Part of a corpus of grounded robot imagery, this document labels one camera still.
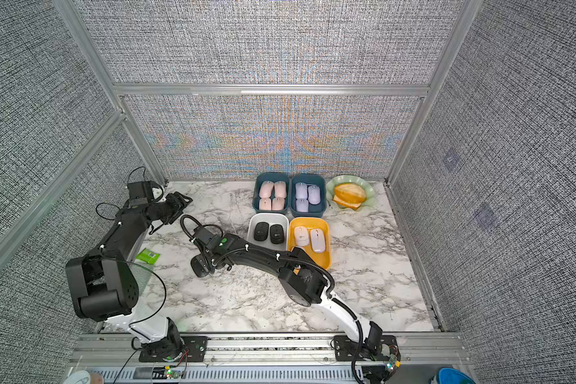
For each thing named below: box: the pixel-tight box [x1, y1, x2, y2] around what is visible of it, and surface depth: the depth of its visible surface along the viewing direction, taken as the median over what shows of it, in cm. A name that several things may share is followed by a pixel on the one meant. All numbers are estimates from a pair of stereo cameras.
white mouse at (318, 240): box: [310, 228, 326, 254], surface depth 99 cm
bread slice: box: [332, 195, 363, 211], surface depth 108 cm
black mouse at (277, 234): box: [269, 224, 285, 244], surface depth 99 cm
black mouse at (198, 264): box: [190, 253, 210, 278], surface depth 90 cm
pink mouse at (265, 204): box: [258, 197, 272, 211], surface depth 109 cm
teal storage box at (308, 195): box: [289, 173, 328, 218], surface depth 112 cm
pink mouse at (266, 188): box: [259, 180, 275, 199], surface depth 116 cm
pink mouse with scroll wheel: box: [274, 180, 288, 199], surface depth 115 cm
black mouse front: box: [253, 221, 270, 242], surface depth 100 cm
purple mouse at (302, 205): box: [296, 198, 309, 213], surface depth 109 cm
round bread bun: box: [333, 182, 367, 204], surface depth 108 cm
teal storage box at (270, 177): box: [252, 172, 290, 214], surface depth 115 cm
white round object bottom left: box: [62, 369, 92, 384], surface depth 66 cm
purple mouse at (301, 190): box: [295, 182, 308, 200], surface depth 116 cm
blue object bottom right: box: [436, 366, 476, 384], surface depth 63 cm
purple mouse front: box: [307, 184, 321, 205], surface depth 112 cm
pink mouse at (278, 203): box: [272, 196, 286, 211], surface depth 108 cm
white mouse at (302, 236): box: [294, 225, 310, 247], surface depth 99 cm
